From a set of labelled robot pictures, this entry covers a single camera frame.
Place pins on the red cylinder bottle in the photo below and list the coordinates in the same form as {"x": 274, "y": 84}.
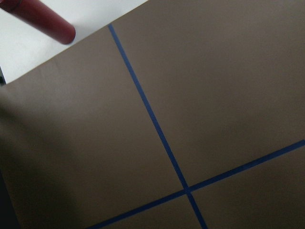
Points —
{"x": 38, "y": 15}

